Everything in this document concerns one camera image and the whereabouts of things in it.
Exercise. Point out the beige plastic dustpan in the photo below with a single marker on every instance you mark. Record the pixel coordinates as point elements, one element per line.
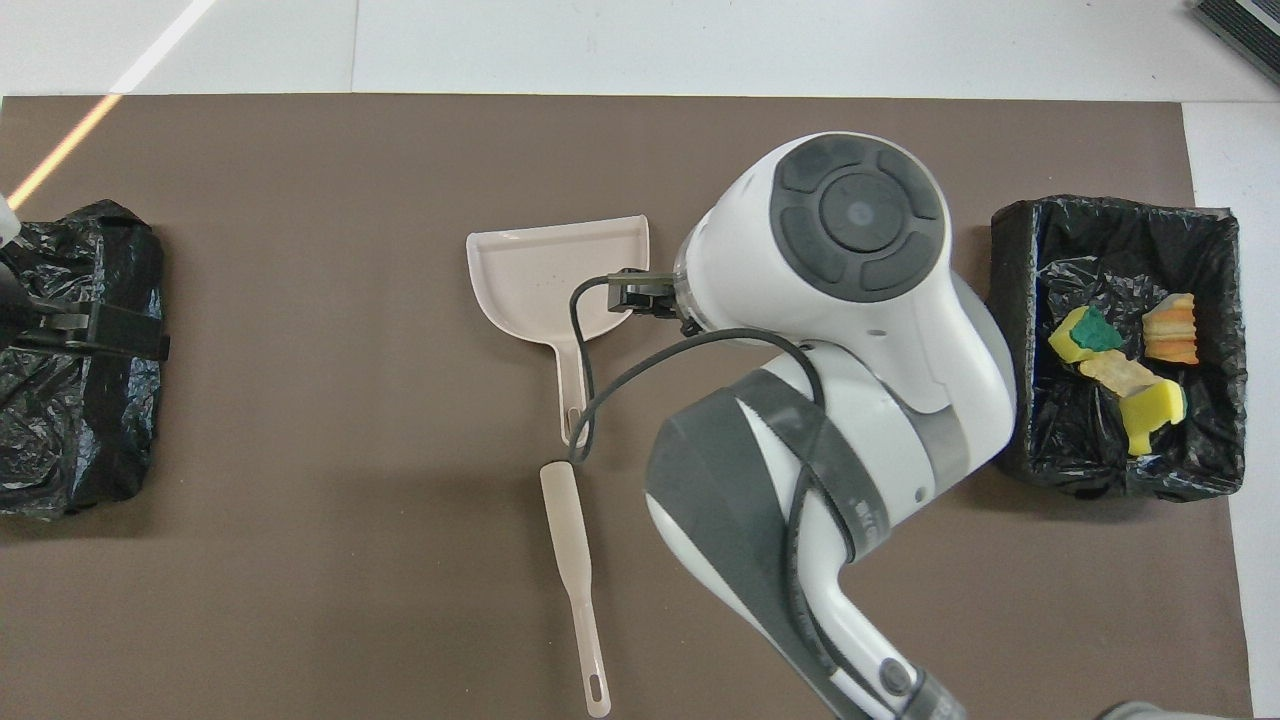
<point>540,280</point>

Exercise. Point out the beige hand brush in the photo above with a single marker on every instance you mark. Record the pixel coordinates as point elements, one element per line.
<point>565,520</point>

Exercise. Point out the yellow sponge chunk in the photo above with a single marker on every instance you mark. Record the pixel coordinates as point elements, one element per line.
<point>1075,345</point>

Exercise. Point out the beige sponge scrap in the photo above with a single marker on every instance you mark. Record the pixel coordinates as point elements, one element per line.
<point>1172,335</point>
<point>1115,372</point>

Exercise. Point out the notched yellow sponge piece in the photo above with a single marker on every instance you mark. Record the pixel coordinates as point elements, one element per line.
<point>1150,410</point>

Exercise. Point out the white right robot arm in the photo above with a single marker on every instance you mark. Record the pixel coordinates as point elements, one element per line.
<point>850,350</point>

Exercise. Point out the black bag lined bin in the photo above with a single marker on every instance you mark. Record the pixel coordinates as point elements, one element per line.
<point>100,450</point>
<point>1100,240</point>

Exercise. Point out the brown table mat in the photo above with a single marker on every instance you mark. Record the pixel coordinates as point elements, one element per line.
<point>300,600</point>

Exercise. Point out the grey ribbed device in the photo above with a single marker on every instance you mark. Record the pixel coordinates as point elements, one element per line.
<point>1250,25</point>

